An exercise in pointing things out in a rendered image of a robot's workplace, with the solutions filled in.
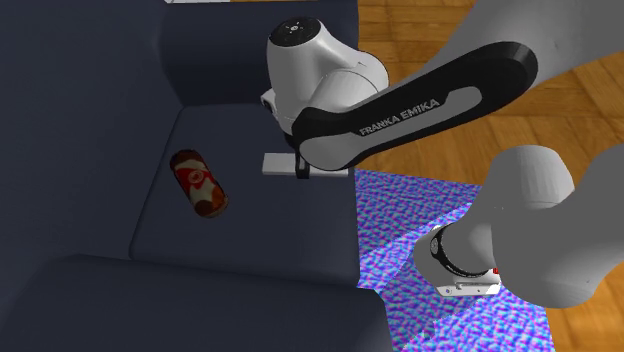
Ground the patterned purple robot stand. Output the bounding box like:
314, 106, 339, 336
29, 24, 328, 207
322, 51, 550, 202
354, 168, 557, 352

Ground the red and white can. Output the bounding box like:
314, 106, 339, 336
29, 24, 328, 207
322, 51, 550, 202
168, 148, 230, 220

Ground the dark navy sofa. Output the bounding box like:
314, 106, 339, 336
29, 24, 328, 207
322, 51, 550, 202
0, 0, 394, 352

